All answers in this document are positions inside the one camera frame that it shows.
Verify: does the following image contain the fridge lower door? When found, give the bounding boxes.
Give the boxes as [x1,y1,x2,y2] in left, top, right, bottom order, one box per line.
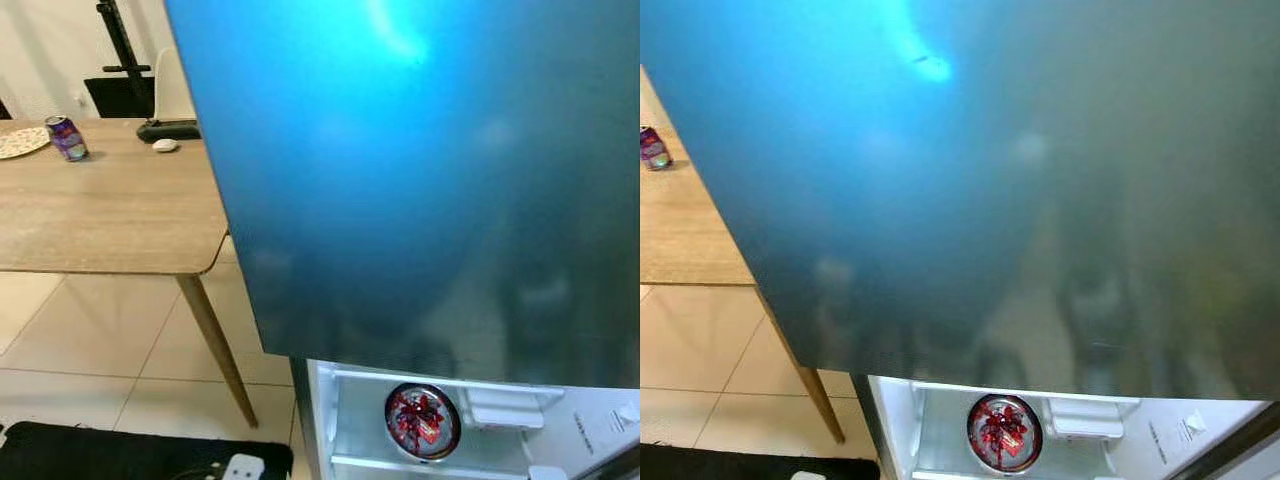
[1164,400,1280,480]
[590,440,641,480]

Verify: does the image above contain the clear plastic container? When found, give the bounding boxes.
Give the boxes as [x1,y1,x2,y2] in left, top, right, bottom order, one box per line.
[464,385,547,432]
[1044,395,1142,442]

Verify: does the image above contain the large black rug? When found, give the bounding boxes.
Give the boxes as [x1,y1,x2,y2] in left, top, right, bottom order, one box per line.
[640,442,882,480]
[0,420,295,480]

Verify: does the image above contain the black leaning stand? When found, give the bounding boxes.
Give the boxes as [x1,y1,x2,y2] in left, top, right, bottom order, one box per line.
[94,0,153,80]

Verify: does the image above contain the patterned round plate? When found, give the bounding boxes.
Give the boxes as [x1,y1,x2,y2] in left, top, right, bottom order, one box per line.
[0,126,52,161]

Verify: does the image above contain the wooden dining table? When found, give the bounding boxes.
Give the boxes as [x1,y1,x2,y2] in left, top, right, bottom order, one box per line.
[640,64,847,445]
[0,117,260,430]

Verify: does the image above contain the long black object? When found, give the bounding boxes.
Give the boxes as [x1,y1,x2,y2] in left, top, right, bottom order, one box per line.
[136,117,202,144]

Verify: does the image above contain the steel bowl with red contents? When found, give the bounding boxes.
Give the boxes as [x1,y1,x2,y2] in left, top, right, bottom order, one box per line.
[383,382,463,462]
[965,393,1045,476]

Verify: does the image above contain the white chair with wooden legs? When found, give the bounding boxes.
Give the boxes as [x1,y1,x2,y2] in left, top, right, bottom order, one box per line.
[151,44,199,124]

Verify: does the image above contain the purple soda can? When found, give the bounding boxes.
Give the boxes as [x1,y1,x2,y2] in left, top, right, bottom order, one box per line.
[44,114,90,163]
[640,125,674,172]

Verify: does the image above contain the grey fridge upper door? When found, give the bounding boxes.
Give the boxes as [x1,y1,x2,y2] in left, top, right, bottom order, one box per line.
[164,0,641,390]
[640,0,1280,403]

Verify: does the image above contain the black case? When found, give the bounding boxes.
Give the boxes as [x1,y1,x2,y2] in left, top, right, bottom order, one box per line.
[82,75,157,120]

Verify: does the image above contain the grey fridge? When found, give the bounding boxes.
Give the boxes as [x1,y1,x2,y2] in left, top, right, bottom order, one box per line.
[164,0,641,480]
[640,0,1280,480]

